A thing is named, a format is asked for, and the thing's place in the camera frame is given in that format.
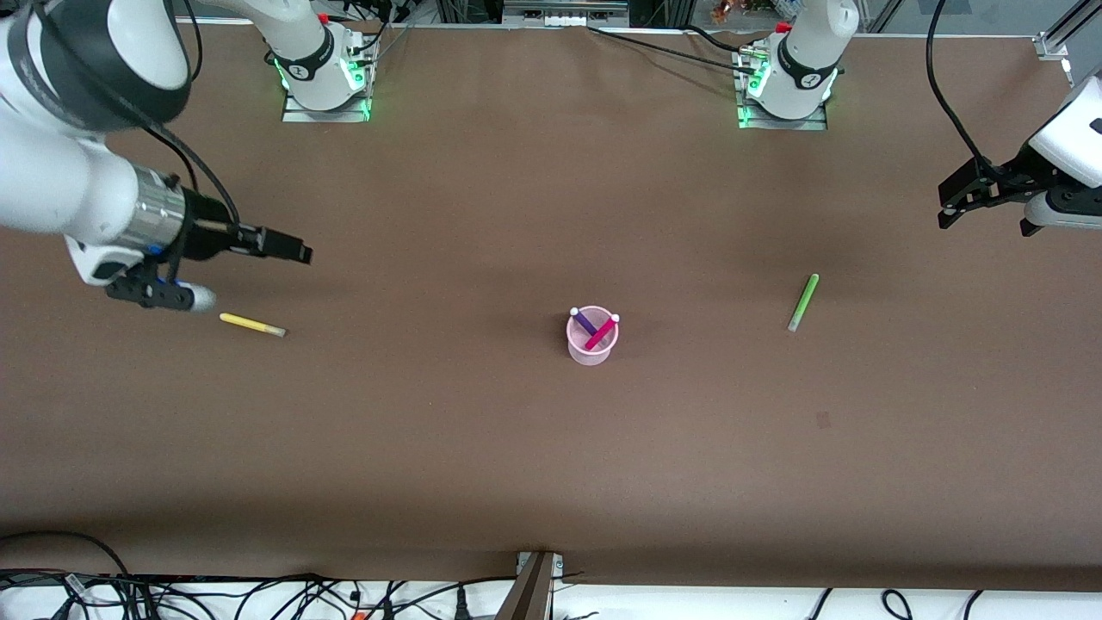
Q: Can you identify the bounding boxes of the green pen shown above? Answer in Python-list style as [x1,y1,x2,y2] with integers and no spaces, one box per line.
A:
[786,273,820,334]

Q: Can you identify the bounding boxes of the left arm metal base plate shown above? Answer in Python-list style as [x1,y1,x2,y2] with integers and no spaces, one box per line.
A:
[737,93,830,133]

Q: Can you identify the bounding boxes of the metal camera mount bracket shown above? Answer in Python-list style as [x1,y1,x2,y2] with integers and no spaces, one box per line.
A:
[495,551,566,620]

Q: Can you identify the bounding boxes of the silver power strip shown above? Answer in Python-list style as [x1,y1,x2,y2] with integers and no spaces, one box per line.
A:
[503,0,631,28]

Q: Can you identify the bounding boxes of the pink pen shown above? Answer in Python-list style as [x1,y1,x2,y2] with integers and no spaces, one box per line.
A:
[585,313,622,352]

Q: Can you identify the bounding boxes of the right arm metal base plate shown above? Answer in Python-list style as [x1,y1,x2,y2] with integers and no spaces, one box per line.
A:
[282,84,374,124]

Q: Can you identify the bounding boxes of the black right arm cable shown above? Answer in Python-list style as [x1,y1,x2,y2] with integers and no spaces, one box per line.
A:
[142,0,243,239]

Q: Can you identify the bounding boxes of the short curved black cable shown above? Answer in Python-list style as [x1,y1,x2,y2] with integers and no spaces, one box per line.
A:
[684,23,746,53]

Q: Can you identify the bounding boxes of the pink cup holder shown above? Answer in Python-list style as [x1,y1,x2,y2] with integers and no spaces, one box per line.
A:
[566,305,621,367]

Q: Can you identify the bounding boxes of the long black table cable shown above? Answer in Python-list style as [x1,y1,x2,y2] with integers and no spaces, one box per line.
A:
[587,25,760,76]

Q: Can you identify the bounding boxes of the yellow pen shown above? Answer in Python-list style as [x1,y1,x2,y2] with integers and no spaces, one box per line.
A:
[219,312,287,338]

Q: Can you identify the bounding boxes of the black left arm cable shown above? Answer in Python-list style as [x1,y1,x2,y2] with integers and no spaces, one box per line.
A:
[925,0,1013,187]

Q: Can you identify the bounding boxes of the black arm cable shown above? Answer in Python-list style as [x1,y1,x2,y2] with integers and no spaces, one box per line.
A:
[142,0,243,239]
[925,0,1013,187]

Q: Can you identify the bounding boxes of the aluminium frame corner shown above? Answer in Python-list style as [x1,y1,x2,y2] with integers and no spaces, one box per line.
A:
[1035,0,1102,87]

